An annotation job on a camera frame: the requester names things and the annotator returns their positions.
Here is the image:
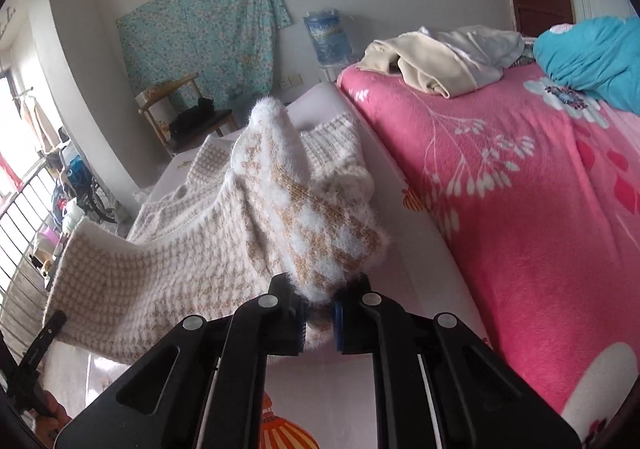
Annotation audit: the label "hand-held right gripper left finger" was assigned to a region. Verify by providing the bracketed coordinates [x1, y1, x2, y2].
[54, 274, 308, 449]

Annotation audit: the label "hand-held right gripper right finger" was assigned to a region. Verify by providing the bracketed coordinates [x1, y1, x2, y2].
[332, 274, 583, 449]

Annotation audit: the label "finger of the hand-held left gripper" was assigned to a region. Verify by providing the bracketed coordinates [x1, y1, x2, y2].
[20, 310, 68, 380]

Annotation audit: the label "beige white houndstooth sweater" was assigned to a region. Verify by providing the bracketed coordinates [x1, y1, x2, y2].
[42, 96, 391, 362]

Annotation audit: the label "hanging pale clothes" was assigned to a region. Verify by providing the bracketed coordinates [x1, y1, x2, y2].
[20, 94, 58, 154]

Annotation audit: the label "black clothes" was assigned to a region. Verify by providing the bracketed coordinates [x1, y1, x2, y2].
[167, 98, 216, 140]

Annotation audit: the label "person's left hand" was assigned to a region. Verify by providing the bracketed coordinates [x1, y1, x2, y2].
[30, 391, 68, 447]

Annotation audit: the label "pink printed table cover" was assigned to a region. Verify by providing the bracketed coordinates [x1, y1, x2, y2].
[42, 81, 493, 449]

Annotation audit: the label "metal railing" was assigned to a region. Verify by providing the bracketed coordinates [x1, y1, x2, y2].
[0, 160, 68, 345]

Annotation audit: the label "red hanging cloth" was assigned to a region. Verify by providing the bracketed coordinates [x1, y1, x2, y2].
[0, 151, 23, 202]

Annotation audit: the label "wheelchair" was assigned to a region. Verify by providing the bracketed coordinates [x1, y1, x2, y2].
[52, 149, 118, 225]

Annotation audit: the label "pink floral blanket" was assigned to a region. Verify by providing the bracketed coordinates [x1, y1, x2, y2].
[336, 60, 640, 449]

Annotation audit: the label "wooden chair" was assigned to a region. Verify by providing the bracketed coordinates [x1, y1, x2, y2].
[137, 72, 241, 160]

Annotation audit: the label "white water dispenser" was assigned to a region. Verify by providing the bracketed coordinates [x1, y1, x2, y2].
[318, 60, 358, 86]

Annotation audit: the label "beige garment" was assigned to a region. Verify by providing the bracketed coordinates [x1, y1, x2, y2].
[360, 31, 503, 100]

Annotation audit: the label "blue water bottle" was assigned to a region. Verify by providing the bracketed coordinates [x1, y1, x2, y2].
[303, 9, 353, 66]

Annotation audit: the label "white garment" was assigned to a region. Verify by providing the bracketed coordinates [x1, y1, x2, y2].
[420, 26, 526, 90]

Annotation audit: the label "teal quilt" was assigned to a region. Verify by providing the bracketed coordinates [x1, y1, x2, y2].
[532, 16, 640, 114]

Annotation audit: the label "teal floral wall cloth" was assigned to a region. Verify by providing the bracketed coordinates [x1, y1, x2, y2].
[116, 0, 292, 104]

